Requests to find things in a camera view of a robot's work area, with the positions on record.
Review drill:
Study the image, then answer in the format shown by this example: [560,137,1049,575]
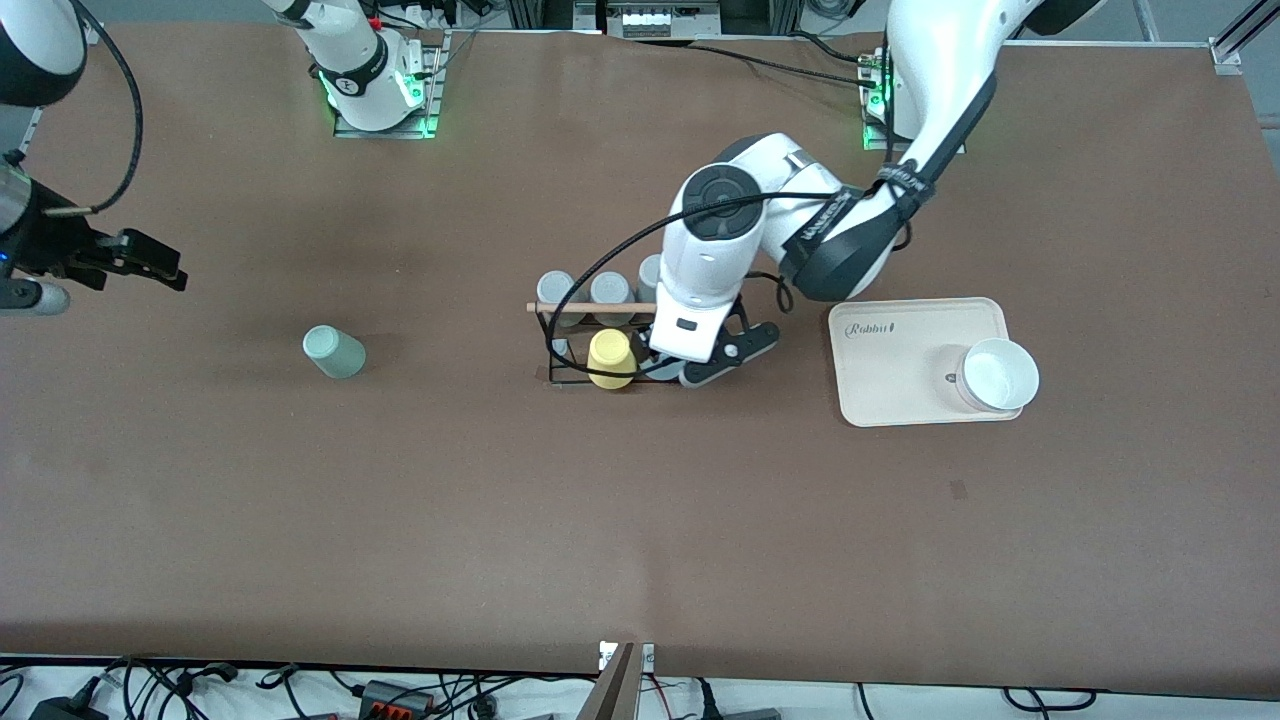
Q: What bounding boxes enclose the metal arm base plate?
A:
[333,30,444,140]
[861,45,968,155]

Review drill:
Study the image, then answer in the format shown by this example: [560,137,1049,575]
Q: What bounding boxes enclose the silver frame rail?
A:
[15,20,102,161]

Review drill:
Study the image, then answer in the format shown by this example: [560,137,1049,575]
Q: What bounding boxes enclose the cream plastic tray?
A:
[828,296,1025,429]

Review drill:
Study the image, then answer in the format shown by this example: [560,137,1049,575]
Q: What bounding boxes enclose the black wire cup rack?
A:
[527,296,691,389]

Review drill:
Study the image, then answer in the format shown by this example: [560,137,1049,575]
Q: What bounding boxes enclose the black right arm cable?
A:
[42,0,144,218]

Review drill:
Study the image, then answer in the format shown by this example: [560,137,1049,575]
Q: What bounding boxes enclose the black table cable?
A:
[688,42,873,87]
[790,30,881,67]

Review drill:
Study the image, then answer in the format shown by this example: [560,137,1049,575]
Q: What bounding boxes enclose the white power strip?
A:
[605,0,721,41]

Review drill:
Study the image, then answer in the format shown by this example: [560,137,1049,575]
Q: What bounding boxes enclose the green cup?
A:
[303,325,368,381]

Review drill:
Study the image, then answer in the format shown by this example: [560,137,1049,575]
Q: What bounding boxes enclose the yellow cup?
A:
[588,328,639,391]

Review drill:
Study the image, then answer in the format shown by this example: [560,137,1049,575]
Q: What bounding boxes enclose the white bowl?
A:
[955,338,1041,415]

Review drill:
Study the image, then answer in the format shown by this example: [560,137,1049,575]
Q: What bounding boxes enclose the black power adapter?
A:
[28,693,111,720]

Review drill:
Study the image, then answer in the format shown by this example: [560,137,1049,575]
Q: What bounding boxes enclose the silver frame bracket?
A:
[1209,0,1280,77]

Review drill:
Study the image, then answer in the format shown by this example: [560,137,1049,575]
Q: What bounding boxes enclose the brown stand post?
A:
[578,642,641,720]

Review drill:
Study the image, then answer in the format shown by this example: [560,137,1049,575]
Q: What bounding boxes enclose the black connector orange levers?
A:
[358,679,437,720]

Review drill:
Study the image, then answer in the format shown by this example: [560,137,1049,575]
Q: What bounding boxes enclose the black plug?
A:
[695,678,783,720]

